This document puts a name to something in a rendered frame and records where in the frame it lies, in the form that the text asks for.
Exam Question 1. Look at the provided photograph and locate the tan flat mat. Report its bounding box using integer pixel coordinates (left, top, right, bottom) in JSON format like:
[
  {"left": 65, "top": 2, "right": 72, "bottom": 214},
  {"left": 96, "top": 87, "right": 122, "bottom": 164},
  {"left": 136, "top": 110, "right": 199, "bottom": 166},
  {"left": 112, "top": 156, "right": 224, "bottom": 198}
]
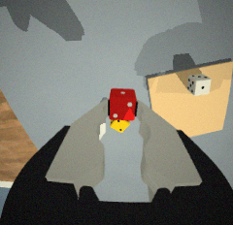
[{"left": 148, "top": 61, "right": 233, "bottom": 137}]

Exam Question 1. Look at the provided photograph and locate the white die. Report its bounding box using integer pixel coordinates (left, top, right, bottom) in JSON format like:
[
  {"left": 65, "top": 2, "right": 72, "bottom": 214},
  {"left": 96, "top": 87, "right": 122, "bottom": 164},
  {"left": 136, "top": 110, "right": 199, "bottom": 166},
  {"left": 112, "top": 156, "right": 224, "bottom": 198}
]
[{"left": 187, "top": 74, "right": 211, "bottom": 96}]

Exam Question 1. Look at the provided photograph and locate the red die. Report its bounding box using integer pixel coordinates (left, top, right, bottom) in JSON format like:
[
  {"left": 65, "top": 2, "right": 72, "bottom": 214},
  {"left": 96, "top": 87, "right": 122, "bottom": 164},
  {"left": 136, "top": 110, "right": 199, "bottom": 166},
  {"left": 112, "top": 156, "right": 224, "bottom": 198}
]
[{"left": 109, "top": 88, "right": 137, "bottom": 120}]

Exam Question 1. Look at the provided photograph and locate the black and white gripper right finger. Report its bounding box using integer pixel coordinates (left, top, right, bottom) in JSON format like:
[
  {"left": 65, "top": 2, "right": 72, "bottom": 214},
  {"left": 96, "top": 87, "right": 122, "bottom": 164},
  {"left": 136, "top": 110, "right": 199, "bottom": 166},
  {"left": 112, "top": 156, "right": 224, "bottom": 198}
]
[{"left": 134, "top": 100, "right": 233, "bottom": 225}]

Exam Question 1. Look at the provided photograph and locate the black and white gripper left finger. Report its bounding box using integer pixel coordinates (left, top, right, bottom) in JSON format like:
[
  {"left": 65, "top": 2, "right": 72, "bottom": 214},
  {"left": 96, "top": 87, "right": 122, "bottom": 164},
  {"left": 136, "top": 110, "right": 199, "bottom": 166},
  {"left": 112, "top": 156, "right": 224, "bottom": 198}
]
[{"left": 0, "top": 99, "right": 110, "bottom": 225}]

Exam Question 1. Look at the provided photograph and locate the yellow die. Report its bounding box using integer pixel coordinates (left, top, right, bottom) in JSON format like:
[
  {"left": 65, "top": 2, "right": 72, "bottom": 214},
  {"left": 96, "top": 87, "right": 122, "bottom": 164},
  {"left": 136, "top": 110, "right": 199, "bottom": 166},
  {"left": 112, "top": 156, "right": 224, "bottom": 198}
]
[{"left": 110, "top": 120, "right": 130, "bottom": 133}]

